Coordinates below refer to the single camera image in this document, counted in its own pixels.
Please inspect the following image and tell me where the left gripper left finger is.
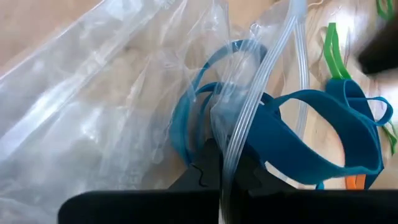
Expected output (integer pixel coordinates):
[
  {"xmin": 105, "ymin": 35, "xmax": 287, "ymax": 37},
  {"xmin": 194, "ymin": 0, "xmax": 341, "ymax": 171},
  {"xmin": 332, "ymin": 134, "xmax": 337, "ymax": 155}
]
[{"xmin": 57, "ymin": 138, "xmax": 224, "ymax": 224}]

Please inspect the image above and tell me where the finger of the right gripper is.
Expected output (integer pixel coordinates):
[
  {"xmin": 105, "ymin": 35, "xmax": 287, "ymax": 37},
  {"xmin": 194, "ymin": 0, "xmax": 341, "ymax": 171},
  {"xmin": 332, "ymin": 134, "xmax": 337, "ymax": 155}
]
[{"xmin": 356, "ymin": 17, "xmax": 398, "ymax": 76}]

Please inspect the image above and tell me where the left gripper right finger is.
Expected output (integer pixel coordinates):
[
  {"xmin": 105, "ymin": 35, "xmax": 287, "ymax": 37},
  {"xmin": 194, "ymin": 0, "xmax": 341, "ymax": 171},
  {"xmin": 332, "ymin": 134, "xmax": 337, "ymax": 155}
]
[{"xmin": 231, "ymin": 152, "xmax": 398, "ymax": 224}]

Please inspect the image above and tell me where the thin light blue rubber band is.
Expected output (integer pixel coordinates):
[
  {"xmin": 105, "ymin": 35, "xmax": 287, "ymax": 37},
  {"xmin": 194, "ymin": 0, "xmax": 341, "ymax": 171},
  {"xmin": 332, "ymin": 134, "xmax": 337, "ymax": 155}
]
[{"xmin": 365, "ymin": 95, "xmax": 394, "ymax": 127}]

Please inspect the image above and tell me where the wide dark blue rubber band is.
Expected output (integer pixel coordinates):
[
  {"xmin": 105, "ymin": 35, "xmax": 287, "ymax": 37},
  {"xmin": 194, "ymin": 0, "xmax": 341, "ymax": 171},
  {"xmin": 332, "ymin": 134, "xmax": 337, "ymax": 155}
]
[{"xmin": 248, "ymin": 78, "xmax": 386, "ymax": 191}]

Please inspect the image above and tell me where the clear plastic zip bag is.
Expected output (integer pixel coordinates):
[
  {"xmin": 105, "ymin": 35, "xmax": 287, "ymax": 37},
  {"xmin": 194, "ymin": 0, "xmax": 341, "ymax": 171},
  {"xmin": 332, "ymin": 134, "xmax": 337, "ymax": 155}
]
[{"xmin": 0, "ymin": 0, "xmax": 312, "ymax": 224}]

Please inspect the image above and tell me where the small green rubber band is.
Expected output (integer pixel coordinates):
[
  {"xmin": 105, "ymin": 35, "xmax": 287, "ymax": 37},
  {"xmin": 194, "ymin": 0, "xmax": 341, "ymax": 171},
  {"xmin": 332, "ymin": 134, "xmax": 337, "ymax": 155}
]
[{"xmin": 376, "ymin": 0, "xmax": 394, "ymax": 20}]

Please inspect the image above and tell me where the orange rubber band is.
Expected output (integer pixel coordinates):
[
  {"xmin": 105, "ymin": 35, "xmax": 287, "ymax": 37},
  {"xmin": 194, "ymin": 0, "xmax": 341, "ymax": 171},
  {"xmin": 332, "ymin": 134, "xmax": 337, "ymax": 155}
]
[{"xmin": 345, "ymin": 174, "xmax": 368, "ymax": 191}]

